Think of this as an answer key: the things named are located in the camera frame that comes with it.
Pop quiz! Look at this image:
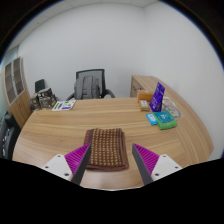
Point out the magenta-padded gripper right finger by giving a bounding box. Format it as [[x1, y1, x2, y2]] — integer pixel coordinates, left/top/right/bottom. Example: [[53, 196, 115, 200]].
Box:
[[131, 143, 183, 186]]

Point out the orange box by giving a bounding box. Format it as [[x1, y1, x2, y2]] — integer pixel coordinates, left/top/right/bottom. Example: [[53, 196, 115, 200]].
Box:
[[136, 90, 155, 103]]

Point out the low wooden sideboard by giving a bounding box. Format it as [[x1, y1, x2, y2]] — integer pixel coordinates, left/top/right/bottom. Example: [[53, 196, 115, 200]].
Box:
[[129, 75, 161, 98]]

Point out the green folded cloth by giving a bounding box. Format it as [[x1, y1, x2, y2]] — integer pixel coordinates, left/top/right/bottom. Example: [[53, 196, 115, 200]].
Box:
[[156, 118, 178, 131]]

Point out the purple standing card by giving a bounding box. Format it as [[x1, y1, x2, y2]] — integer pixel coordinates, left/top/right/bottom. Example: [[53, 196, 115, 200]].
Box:
[[148, 81, 166, 113]]

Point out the black leather armchair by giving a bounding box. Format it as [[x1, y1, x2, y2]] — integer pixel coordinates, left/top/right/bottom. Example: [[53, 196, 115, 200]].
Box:
[[0, 111, 22, 160]]

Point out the grey backpack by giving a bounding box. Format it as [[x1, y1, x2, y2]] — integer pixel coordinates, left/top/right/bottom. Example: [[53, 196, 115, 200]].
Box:
[[73, 75, 102, 100]]

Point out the small black chair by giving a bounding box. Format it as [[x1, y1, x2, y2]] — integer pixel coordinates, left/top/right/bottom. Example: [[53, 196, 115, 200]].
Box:
[[34, 78, 46, 94]]

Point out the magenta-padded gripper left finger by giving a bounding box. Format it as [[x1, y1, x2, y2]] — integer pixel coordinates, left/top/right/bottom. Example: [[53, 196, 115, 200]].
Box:
[[41, 143, 92, 186]]

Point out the brown patterned towel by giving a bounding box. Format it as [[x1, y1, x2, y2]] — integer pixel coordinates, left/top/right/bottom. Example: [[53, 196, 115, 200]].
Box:
[[83, 127, 130, 172]]

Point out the tall wooden glass-door cabinet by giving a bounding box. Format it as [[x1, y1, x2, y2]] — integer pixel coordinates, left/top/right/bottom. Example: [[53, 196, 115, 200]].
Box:
[[3, 55, 33, 129]]

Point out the small yellow box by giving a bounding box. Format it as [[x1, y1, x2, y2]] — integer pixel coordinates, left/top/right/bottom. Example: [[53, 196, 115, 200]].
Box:
[[138, 99, 151, 112]]

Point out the small dark cardboard box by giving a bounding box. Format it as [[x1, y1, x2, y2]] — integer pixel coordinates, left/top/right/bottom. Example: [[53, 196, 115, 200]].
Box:
[[29, 93, 40, 112]]

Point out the dark printed cardboard box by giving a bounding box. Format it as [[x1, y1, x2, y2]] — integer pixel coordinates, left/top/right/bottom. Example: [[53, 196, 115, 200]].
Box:
[[37, 87, 58, 110]]

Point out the small blue box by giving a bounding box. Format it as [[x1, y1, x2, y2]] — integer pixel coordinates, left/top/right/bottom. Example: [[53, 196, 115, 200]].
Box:
[[145, 112, 159, 126]]

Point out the white green leaflet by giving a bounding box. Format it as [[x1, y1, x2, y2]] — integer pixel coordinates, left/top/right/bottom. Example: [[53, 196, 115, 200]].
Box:
[[51, 99, 77, 112]]

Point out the black mesh office chair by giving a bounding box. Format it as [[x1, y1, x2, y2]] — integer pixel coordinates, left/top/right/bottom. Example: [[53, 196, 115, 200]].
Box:
[[65, 68, 116, 101]]

